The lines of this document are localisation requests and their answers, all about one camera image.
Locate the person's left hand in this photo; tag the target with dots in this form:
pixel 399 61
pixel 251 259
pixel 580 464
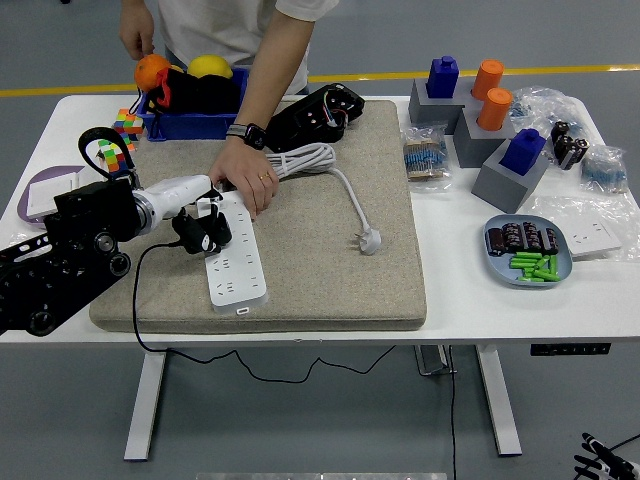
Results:
pixel 250 172

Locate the person's right hand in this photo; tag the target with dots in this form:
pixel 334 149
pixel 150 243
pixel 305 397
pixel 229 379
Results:
pixel 137 27

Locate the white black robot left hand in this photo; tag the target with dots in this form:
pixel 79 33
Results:
pixel 180 192

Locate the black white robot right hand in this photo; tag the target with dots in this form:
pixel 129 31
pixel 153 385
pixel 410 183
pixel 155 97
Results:
pixel 605 460

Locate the black plug adapter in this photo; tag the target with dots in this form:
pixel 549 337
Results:
pixel 187 235

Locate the white power strip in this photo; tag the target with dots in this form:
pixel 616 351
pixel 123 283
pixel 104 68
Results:
pixel 235 280

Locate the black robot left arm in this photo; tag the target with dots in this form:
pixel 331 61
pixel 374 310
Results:
pixel 75 240

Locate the person's left forearm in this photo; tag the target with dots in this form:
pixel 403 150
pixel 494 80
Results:
pixel 270 80

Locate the black wristwatch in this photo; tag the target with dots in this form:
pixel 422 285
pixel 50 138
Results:
pixel 254 136

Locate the orange fruit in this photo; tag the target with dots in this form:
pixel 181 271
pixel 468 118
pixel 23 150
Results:
pixel 150 72

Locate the blue plastic bin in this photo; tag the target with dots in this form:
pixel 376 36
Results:
pixel 190 127

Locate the yellow lemon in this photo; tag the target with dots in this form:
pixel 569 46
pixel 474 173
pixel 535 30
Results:
pixel 210 66

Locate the person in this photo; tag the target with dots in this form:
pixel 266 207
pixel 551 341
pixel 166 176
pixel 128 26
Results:
pixel 220 30

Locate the black pouch with red trim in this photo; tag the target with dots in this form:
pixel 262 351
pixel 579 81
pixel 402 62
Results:
pixel 205 96

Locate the black table control panel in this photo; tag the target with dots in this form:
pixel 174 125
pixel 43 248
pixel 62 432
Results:
pixel 570 348

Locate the white table leg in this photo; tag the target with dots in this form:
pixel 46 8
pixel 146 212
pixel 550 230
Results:
pixel 500 400
pixel 145 410

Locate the purple tray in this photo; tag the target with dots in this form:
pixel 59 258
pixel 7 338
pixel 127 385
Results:
pixel 55 170

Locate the grey-brown mat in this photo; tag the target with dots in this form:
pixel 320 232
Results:
pixel 325 280

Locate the bag of striped resistors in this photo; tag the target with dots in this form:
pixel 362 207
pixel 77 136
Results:
pixel 426 160

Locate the grey block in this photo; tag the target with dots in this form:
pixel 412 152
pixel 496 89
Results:
pixel 473 147
pixel 428 112
pixel 498 190

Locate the green battery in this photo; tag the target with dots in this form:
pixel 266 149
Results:
pixel 532 278
pixel 527 255
pixel 523 262
pixel 553 265
pixel 540 263
pixel 547 275

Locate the blue peg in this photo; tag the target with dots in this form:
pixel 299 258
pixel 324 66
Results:
pixel 441 80
pixel 521 152

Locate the blue-grey plate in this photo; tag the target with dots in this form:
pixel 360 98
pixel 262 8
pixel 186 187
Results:
pixel 498 270

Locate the dark brown capacitor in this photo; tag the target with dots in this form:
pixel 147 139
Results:
pixel 531 235
pixel 495 241
pixel 513 236
pixel 549 240

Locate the orange cylinder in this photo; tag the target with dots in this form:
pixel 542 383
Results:
pixel 494 110
pixel 487 80

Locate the clear plastic bag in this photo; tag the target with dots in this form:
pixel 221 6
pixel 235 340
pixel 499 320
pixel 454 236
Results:
pixel 552 207

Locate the clear bag of blue resistors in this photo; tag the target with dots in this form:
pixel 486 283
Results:
pixel 603 172
pixel 543 107

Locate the black capacitor bundle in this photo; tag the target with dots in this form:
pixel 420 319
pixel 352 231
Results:
pixel 568 147

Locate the metal bracket under table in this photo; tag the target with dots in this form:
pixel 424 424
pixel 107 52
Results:
pixel 434 362

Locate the white wall socket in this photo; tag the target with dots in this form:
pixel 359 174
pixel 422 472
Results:
pixel 593 239

